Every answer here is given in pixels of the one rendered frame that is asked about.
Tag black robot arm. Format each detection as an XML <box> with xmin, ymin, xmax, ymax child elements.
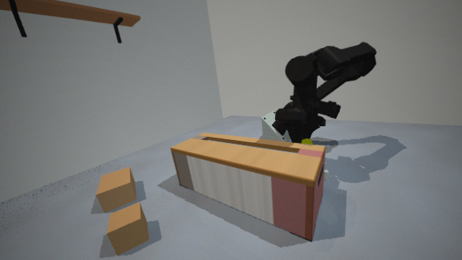
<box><xmin>285</xmin><ymin>42</ymin><xmax>376</xmax><ymax>119</ymax></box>

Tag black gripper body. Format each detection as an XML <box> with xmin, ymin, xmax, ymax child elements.
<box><xmin>275</xmin><ymin>90</ymin><xmax>326</xmax><ymax>126</ymax></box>

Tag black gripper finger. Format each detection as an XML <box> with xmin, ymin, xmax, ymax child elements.
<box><xmin>302</xmin><ymin>125</ymin><xmax>321</xmax><ymax>140</ymax></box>
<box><xmin>284</xmin><ymin>123</ymin><xmax>310</xmax><ymax>144</ymax></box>

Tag tan cube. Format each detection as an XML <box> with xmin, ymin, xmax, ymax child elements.
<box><xmin>97</xmin><ymin>167</ymin><xmax>137</xmax><ymax>213</ymax></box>

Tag brown cardboard box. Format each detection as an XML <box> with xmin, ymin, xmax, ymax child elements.
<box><xmin>106</xmin><ymin>202</ymin><xmax>149</xmax><ymax>256</ymax></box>

